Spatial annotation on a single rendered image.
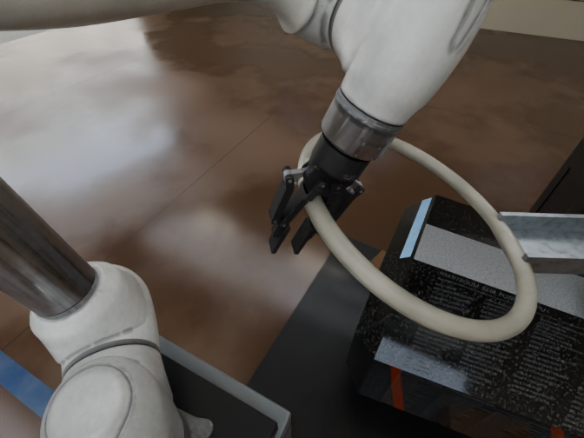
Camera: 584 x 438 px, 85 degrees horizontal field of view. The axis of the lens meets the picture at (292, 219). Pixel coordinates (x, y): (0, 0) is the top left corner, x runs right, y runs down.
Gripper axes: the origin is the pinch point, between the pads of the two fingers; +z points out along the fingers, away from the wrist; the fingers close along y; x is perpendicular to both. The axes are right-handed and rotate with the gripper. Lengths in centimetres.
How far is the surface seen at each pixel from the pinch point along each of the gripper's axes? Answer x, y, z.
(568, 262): -13, 50, -13
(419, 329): -7, 54, 31
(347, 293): 39, 86, 96
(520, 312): -20.4, 30.0, -10.3
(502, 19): 455, 483, -34
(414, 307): -18.6, 9.0, -10.1
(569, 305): -14, 82, 4
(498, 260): 4, 75, 9
